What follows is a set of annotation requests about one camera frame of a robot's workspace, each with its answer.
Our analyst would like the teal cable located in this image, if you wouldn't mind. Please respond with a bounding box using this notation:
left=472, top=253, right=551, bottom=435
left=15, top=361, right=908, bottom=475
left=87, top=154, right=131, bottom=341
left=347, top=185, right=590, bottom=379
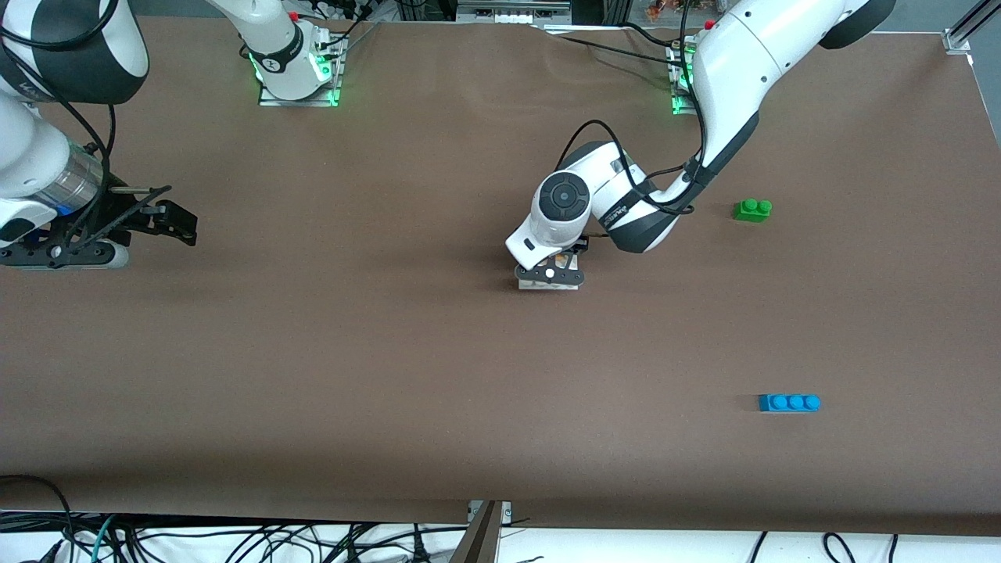
left=88, top=514, right=120, bottom=563

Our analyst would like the grey equipment box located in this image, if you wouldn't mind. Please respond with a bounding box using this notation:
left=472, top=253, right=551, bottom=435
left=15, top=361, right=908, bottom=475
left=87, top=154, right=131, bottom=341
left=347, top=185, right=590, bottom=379
left=456, top=0, right=572, bottom=25

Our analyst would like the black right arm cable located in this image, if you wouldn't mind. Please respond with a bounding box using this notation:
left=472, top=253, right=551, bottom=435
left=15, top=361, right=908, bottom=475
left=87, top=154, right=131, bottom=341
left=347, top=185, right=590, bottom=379
left=0, top=0, right=120, bottom=243

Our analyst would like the grey diagonal post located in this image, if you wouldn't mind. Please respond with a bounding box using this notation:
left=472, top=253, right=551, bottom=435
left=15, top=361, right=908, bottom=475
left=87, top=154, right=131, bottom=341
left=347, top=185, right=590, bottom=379
left=447, top=500, right=503, bottom=563

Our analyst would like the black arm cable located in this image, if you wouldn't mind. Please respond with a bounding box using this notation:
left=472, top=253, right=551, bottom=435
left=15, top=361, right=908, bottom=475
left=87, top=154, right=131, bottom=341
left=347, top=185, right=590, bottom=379
left=0, top=0, right=120, bottom=243
left=553, top=0, right=709, bottom=219

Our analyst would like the blue three-stud block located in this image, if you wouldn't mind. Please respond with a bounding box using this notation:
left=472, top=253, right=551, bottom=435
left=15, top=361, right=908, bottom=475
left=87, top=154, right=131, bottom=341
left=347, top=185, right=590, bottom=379
left=757, top=393, right=822, bottom=414

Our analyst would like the aluminium frame profile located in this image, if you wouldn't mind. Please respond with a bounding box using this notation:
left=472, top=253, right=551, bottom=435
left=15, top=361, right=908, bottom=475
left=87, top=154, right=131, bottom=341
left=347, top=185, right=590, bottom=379
left=942, top=0, right=1001, bottom=56

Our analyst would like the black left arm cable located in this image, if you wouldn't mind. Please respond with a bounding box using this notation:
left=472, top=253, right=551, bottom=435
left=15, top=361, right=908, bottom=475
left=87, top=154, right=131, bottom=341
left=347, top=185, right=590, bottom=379
left=553, top=0, right=709, bottom=219

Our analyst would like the brown table cover sheet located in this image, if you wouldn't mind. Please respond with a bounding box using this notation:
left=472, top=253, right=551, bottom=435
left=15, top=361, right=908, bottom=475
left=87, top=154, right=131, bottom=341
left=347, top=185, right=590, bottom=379
left=0, top=16, right=1001, bottom=537

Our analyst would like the black looped cable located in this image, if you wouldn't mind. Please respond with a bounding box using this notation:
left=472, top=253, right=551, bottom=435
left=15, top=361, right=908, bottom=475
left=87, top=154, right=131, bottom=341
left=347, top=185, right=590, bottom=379
left=0, top=474, right=77, bottom=563

